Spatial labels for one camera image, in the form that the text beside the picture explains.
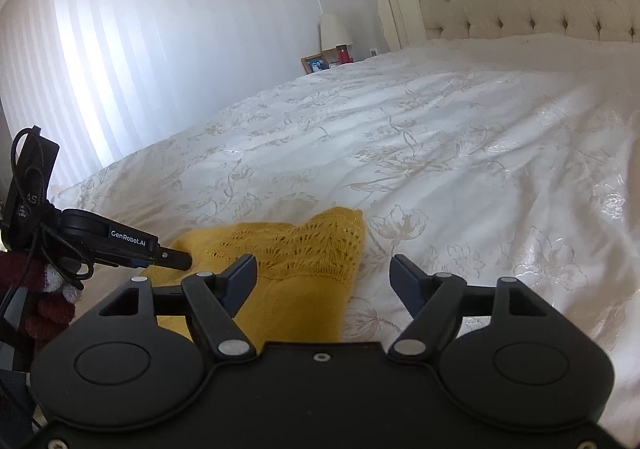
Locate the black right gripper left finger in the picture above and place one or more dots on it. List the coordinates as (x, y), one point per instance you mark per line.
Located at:
(213, 302)

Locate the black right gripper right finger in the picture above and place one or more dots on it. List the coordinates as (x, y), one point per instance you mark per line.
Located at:
(433, 302)

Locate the mustard yellow knit sweater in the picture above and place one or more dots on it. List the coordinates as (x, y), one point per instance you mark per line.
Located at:
(305, 272)

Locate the hand in dark red glove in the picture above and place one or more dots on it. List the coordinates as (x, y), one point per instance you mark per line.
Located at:
(37, 303)

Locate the white embroidered bedspread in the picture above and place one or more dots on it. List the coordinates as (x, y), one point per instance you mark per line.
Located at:
(512, 157)

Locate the red bottle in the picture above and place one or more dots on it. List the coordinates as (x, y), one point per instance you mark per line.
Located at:
(343, 54)

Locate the white table lamp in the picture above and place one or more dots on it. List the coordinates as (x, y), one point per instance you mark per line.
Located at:
(333, 33)

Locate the wooden picture frame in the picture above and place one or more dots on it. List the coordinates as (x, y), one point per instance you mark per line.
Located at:
(315, 63)

